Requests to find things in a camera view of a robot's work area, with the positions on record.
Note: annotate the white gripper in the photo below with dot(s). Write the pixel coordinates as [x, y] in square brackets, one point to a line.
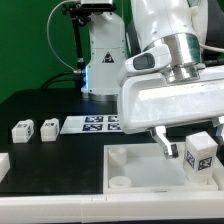
[147, 101]

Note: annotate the white square tabletop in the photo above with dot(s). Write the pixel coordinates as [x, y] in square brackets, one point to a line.
[142, 168]

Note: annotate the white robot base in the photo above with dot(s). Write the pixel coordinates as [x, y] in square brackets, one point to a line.
[108, 52]

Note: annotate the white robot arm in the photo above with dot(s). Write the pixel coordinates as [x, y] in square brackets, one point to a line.
[179, 24]

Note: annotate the white marker sheet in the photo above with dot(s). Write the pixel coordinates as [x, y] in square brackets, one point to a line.
[91, 124]

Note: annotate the white left fence piece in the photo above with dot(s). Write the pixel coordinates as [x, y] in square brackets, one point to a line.
[4, 165]

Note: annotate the white front fence rail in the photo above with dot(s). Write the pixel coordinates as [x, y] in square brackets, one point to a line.
[111, 208]

